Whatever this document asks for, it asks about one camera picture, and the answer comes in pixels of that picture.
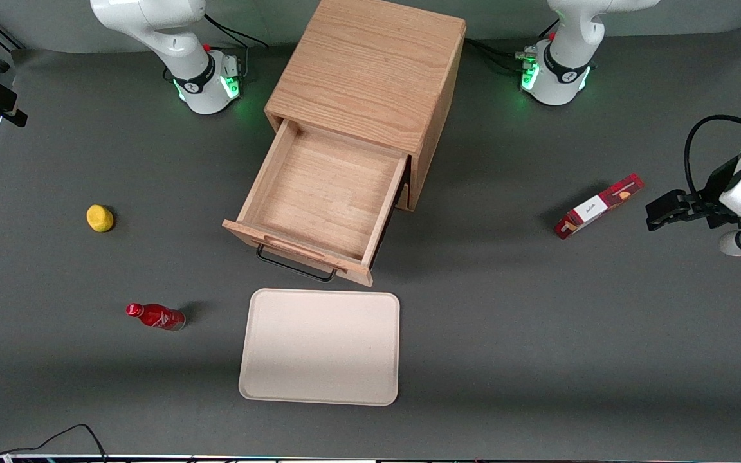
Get wooden drawer with black handle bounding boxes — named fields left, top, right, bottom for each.
left=223, top=118, right=410, bottom=287

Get wooden drawer cabinet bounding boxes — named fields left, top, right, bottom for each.
left=264, top=0, right=467, bottom=212

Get red and white carton box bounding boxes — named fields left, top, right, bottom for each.
left=554, top=173, right=645, bottom=241

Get yellow lemon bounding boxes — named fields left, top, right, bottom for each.
left=86, top=204, right=115, bottom=233

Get red bottle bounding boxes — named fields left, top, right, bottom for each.
left=126, top=303, right=187, bottom=332

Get beige rectangular tray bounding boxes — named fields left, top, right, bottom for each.
left=239, top=289, right=401, bottom=407

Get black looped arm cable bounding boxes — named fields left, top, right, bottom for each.
left=684, top=114, right=741, bottom=197

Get black left base cables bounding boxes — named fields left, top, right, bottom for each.
left=464, top=19, right=542, bottom=75

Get black base cables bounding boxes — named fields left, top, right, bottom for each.
left=203, top=13, right=270, bottom=79
left=464, top=19, right=542, bottom=75

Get black right base cables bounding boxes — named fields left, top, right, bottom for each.
left=203, top=13, right=270, bottom=79

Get thin black floor cable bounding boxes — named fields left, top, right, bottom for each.
left=0, top=423, right=109, bottom=463

